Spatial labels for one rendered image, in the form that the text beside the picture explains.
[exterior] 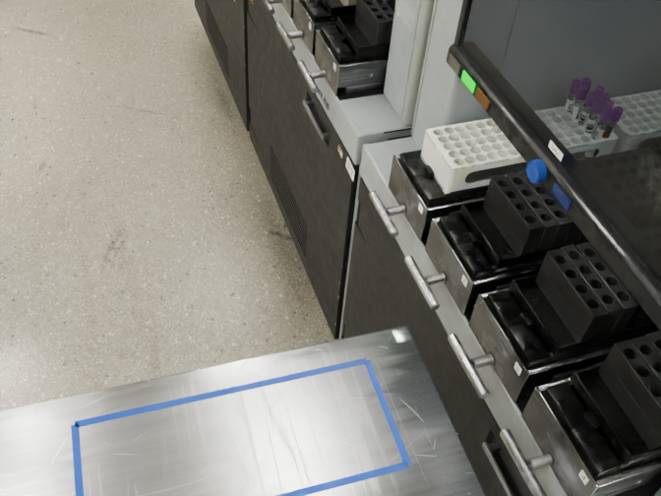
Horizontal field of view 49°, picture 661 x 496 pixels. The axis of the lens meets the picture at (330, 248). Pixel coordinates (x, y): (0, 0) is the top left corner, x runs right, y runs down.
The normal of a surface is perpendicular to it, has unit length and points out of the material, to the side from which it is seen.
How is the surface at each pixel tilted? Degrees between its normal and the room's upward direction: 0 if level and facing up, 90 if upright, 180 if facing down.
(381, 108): 0
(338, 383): 0
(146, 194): 0
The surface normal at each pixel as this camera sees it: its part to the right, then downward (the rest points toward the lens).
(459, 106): 0.32, 0.70
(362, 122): 0.06, -0.69
